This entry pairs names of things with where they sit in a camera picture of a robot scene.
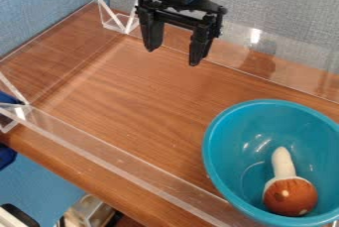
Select black and white object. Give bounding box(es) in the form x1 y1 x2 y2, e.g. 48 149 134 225
0 203 40 227

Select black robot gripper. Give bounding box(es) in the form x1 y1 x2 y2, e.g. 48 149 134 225
135 0 227 66

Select clear acrylic left bracket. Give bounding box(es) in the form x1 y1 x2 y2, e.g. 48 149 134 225
0 72 31 133

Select clear acrylic back barrier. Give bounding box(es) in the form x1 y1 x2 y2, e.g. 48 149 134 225
96 0 339 104

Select metal frame under table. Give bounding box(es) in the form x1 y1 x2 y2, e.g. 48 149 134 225
55 194 115 227

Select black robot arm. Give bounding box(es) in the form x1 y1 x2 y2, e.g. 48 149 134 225
135 0 227 66

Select blue cloth object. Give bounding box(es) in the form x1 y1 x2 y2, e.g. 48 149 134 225
0 90 24 170

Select clear acrylic front barrier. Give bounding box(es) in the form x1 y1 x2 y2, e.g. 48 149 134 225
4 106 263 227

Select blue plastic bowl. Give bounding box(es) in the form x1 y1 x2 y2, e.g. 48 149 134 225
202 99 339 227

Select clear acrylic barrier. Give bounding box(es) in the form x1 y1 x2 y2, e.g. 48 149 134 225
4 106 263 227
96 0 339 104

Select clear acrylic corner bracket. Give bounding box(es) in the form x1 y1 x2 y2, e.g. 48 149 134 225
96 0 139 35

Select brown and white toy mushroom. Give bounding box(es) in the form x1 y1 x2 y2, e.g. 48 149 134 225
262 147 318 217

